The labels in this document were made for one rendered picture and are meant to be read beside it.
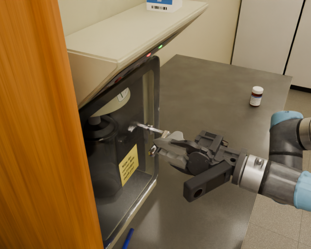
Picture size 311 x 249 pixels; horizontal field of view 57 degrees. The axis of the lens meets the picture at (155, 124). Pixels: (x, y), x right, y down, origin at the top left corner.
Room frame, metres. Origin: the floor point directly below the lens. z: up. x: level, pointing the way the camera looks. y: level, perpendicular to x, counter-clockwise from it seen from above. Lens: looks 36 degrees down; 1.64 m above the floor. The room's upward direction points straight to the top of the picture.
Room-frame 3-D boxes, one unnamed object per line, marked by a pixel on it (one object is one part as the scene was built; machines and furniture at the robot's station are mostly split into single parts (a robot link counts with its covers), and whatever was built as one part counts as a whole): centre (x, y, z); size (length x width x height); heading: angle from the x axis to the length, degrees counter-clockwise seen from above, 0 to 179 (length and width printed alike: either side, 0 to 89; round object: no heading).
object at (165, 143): (0.53, -0.04, 1.22); 0.09 x 0.06 x 0.03; 62
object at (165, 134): (0.55, 0.00, 1.20); 0.10 x 0.05 x 0.03; 152
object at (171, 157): (0.53, -0.04, 1.18); 0.09 x 0.06 x 0.03; 62
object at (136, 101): (0.50, 0.06, 1.19); 0.30 x 0.01 x 0.40; 152
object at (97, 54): (0.48, 0.02, 1.46); 0.32 x 0.11 x 0.10; 152
